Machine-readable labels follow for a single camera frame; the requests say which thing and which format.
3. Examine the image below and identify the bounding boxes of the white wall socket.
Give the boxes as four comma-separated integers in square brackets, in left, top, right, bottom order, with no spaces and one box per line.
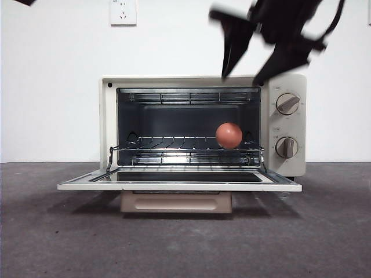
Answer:
[110,0,137,27]

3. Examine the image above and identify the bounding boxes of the beige timer knob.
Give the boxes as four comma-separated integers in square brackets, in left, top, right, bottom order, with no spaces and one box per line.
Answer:
[275,137,299,159]

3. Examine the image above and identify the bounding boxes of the cream Toshiba toaster oven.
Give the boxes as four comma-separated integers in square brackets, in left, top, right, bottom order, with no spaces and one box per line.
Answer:
[100,74,307,182]

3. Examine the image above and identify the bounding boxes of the metal heating element grille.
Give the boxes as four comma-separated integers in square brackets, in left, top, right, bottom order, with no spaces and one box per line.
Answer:
[132,155,252,167]
[129,92,252,105]

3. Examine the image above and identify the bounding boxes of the brown egg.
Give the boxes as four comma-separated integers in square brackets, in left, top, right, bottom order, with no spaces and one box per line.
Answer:
[215,122,243,150]

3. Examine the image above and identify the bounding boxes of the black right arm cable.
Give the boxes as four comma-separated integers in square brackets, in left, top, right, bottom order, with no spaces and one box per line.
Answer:
[301,0,347,41]

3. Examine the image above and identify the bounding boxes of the beige oven door handle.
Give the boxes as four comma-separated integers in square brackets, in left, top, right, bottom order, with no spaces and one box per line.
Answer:
[120,191,234,214]

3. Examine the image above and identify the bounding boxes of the glass oven door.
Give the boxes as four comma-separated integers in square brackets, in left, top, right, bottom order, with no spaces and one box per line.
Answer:
[57,169,303,194]

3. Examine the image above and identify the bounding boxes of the beige temperature knob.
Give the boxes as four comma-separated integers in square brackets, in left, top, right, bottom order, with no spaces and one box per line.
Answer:
[275,93,301,115]

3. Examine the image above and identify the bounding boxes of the metal wire oven rack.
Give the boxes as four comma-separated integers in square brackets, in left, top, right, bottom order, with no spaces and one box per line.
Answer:
[108,136,265,153]

